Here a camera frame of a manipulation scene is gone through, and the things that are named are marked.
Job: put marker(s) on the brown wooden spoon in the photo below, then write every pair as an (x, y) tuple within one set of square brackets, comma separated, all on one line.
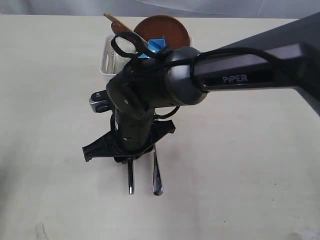
[(117, 27)]

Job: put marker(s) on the blue chips bag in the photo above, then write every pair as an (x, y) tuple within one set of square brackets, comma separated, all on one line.
[(155, 45)]

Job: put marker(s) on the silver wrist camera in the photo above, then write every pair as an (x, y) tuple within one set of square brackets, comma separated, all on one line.
[(99, 102)]

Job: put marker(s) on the grey backdrop curtain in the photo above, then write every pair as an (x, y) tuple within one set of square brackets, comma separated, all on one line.
[(285, 9)]

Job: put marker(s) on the brown round plate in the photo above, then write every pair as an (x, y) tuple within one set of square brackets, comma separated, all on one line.
[(158, 26)]

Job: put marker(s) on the white plastic woven basket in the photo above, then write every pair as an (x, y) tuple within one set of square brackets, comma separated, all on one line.
[(108, 57)]

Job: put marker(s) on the pale green ceramic bowl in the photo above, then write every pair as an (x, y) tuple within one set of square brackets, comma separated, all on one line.
[(119, 61)]

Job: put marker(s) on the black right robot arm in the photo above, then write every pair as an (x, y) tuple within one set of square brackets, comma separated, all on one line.
[(183, 77)]

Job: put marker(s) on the steel fork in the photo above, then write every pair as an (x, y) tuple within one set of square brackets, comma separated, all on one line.
[(157, 186)]

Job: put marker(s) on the steel table knife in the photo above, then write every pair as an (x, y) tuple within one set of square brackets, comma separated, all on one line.
[(130, 174)]

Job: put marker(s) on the wooden chopstick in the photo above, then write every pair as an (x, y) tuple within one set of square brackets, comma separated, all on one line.
[(114, 19)]

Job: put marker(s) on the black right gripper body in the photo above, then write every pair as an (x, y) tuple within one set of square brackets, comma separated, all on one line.
[(108, 147)]

